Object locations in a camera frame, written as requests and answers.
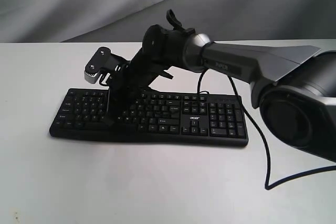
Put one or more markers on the grey backdrop cloth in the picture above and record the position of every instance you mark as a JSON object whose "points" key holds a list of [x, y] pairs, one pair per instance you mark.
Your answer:
{"points": [[127, 20]]}

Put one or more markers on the black Acer keyboard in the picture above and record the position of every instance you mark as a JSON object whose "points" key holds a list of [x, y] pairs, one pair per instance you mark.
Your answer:
{"points": [[155, 117]]}

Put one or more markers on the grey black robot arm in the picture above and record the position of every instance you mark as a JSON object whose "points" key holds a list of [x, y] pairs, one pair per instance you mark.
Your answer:
{"points": [[293, 87]]}

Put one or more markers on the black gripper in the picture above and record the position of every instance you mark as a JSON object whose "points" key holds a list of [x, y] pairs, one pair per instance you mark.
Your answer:
{"points": [[126, 84]]}

